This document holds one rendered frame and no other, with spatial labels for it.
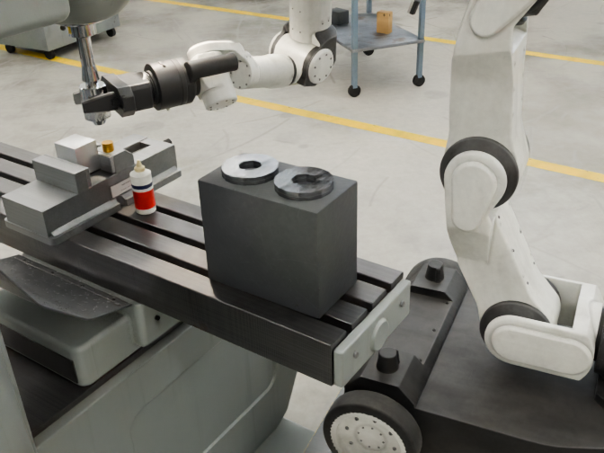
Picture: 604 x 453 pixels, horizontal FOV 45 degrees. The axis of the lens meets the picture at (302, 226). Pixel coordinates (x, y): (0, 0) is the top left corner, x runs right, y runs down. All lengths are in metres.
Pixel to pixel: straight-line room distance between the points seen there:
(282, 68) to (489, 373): 0.77
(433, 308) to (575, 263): 1.44
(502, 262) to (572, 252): 1.71
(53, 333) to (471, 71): 0.86
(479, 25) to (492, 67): 0.08
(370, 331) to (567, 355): 0.48
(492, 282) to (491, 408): 0.25
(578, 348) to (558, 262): 1.61
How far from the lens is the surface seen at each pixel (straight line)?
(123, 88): 1.34
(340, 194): 1.07
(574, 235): 3.28
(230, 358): 1.68
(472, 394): 1.54
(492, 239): 1.43
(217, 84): 1.40
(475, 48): 1.27
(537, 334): 1.47
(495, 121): 1.33
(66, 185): 1.44
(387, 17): 4.87
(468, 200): 1.35
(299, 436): 1.95
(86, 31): 1.32
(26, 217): 1.43
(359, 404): 1.46
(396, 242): 3.10
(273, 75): 1.53
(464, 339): 1.68
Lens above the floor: 1.61
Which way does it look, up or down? 30 degrees down
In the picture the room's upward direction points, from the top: 2 degrees counter-clockwise
